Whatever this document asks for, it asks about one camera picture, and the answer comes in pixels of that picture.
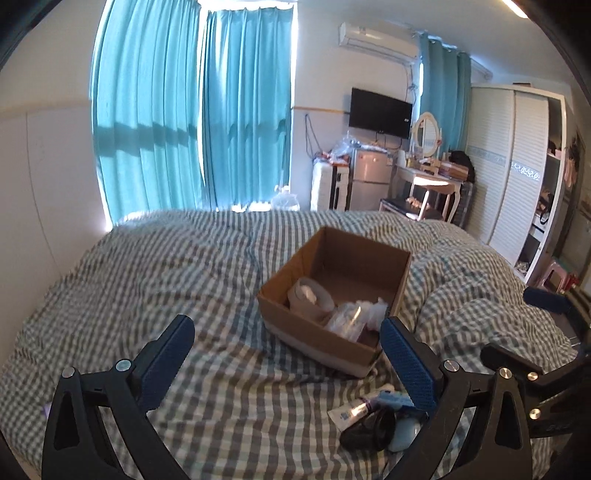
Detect brown cardboard box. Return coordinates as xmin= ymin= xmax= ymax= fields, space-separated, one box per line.
xmin=257 ymin=226 xmax=413 ymax=378

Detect white air conditioner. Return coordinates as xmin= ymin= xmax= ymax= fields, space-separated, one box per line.
xmin=338 ymin=21 xmax=419 ymax=62

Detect clear water bottle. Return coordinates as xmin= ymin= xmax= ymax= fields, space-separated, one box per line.
xmin=271 ymin=185 xmax=301 ymax=212

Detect checked grey white blanket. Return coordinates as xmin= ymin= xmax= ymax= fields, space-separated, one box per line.
xmin=0 ymin=209 xmax=575 ymax=480

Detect black bag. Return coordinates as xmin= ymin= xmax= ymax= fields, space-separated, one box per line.
xmin=448 ymin=150 xmax=476 ymax=184

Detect white squeeze tube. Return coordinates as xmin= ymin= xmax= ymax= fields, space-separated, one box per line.
xmin=328 ymin=399 xmax=371 ymax=433

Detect white sliding wardrobe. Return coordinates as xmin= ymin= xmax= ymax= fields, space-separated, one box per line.
xmin=465 ymin=84 xmax=570 ymax=280

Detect blue plastic item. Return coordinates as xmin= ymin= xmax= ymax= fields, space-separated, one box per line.
xmin=378 ymin=389 xmax=415 ymax=417

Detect white suitcase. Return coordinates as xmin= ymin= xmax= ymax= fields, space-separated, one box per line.
xmin=310 ymin=159 xmax=350 ymax=212

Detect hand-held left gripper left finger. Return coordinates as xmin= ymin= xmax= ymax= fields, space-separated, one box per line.
xmin=41 ymin=314 xmax=195 ymax=480

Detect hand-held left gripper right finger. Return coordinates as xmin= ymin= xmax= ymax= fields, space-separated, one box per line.
xmin=380 ymin=316 xmax=533 ymax=480

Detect narrow turquoise curtain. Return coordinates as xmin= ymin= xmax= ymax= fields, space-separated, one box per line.
xmin=417 ymin=33 xmax=472 ymax=163

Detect beige tape roll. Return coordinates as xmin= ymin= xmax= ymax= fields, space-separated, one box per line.
xmin=287 ymin=276 xmax=337 ymax=320

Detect clear plastic bag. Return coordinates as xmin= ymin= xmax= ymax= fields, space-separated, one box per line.
xmin=324 ymin=298 xmax=389 ymax=343

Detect white dressing table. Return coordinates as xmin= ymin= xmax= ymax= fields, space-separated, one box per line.
xmin=392 ymin=162 xmax=463 ymax=223

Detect wide turquoise curtain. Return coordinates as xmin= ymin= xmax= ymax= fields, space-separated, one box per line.
xmin=200 ymin=7 xmax=295 ymax=214
xmin=91 ymin=0 xmax=207 ymax=227

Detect crumpled clear plastic bags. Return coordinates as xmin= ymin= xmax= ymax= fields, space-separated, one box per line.
xmin=329 ymin=131 xmax=358 ymax=163

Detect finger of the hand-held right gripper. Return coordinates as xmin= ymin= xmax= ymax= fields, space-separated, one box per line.
xmin=480 ymin=343 xmax=583 ymax=393
xmin=523 ymin=287 xmax=591 ymax=340

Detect black round pouch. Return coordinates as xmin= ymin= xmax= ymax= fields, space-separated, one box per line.
xmin=339 ymin=409 xmax=398 ymax=452

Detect stack of books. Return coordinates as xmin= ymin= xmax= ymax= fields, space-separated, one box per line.
xmin=438 ymin=161 xmax=468 ymax=182

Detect pink plastic stool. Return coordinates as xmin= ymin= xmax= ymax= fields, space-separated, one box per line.
xmin=530 ymin=259 xmax=572 ymax=295

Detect black wall television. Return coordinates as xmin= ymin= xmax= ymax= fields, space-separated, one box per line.
xmin=348 ymin=87 xmax=413 ymax=140

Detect small silver fridge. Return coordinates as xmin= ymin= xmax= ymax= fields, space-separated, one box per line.
xmin=351 ymin=148 xmax=394 ymax=212

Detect white oval mirror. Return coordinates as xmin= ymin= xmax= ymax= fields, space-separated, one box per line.
xmin=410 ymin=112 xmax=443 ymax=160

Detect white oval case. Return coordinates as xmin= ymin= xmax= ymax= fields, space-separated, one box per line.
xmin=388 ymin=416 xmax=424 ymax=452

